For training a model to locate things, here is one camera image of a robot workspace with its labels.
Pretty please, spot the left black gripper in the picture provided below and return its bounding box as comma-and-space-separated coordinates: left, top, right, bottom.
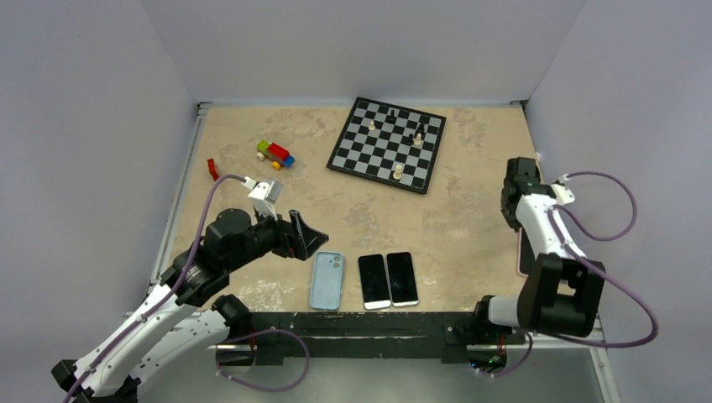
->
226, 201, 327, 272

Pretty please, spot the light blue phone case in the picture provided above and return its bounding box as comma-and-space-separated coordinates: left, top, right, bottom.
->
309, 252, 344, 311

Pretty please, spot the black phone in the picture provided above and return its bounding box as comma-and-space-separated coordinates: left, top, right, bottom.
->
358, 254, 391, 311

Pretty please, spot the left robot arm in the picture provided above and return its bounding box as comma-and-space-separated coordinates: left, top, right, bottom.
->
52, 209, 328, 402

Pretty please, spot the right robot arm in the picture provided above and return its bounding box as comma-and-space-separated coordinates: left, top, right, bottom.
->
471, 157, 605, 342

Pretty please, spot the colourful toy brick car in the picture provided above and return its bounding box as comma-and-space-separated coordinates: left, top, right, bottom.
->
256, 140, 295, 170

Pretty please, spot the white chess pawn front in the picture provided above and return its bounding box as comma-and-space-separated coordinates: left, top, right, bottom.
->
392, 164, 404, 181

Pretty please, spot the red toy brick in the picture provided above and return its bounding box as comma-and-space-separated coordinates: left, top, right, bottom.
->
207, 159, 221, 181

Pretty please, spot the black grey chessboard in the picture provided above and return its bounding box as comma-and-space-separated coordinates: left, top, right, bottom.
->
327, 97, 447, 195

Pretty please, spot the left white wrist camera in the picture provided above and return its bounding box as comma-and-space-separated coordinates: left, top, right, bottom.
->
243, 177, 283, 220

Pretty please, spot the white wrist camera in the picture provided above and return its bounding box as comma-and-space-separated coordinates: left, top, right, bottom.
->
551, 175, 575, 206
243, 177, 283, 220

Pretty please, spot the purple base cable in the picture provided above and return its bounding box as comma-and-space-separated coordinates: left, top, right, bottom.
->
215, 326, 312, 393

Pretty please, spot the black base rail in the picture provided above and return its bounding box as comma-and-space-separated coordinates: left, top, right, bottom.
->
227, 311, 525, 365

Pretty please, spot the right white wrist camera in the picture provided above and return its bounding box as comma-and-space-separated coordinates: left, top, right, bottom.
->
551, 175, 575, 206

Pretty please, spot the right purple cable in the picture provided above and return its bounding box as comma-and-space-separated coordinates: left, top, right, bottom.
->
522, 170, 660, 350

